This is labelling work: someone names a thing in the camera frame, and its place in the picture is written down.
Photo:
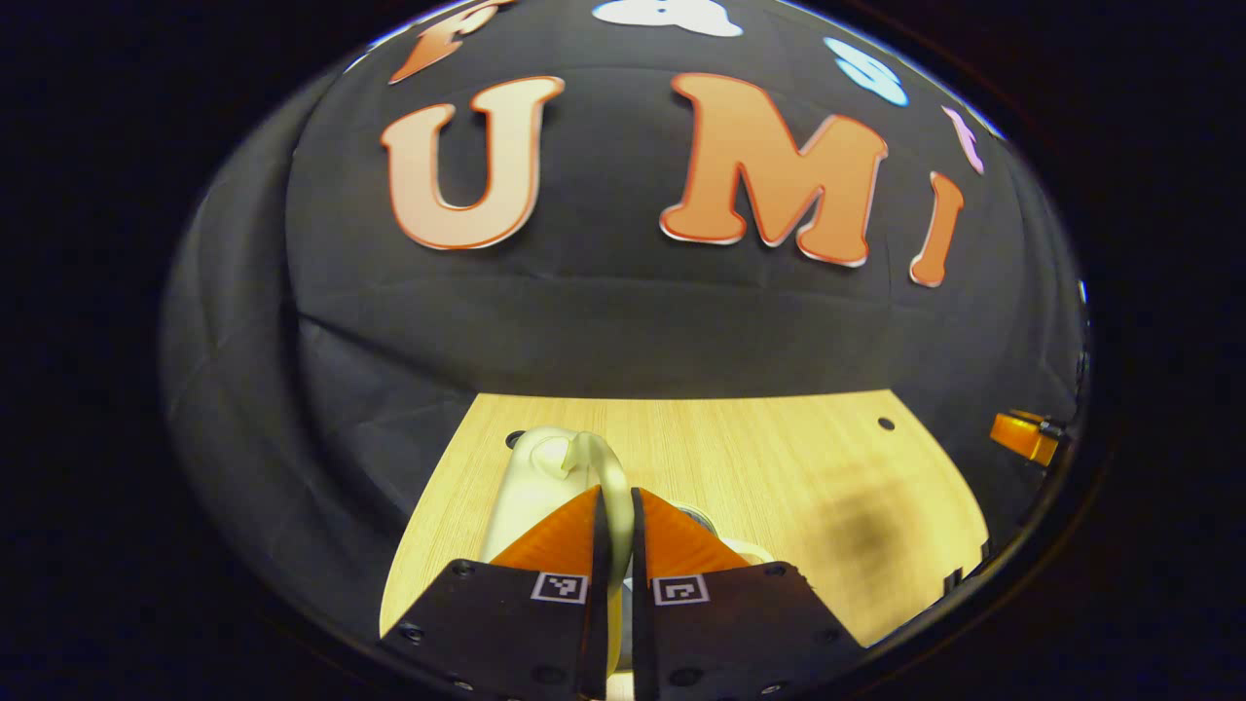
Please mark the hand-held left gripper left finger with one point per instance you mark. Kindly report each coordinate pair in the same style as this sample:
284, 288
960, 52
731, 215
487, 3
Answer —
602, 565

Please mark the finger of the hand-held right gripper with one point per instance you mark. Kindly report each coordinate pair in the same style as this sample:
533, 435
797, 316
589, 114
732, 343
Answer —
1022, 436

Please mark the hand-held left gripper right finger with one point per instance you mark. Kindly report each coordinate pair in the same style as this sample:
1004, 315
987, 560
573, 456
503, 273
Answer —
639, 584

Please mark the black backdrop cloth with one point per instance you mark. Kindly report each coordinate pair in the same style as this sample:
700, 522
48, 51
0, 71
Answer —
604, 321

